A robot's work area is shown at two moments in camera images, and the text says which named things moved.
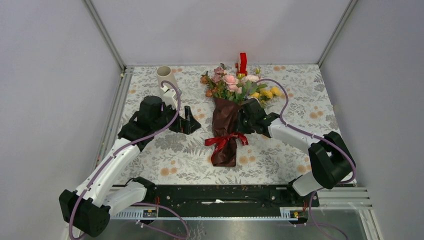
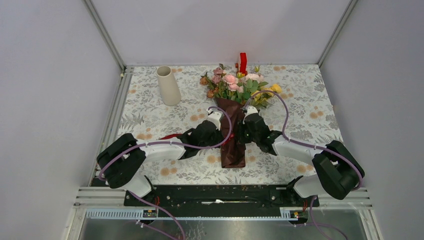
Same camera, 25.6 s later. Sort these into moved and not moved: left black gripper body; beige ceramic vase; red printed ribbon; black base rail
Moved: left black gripper body; red printed ribbon
Not moved: black base rail; beige ceramic vase
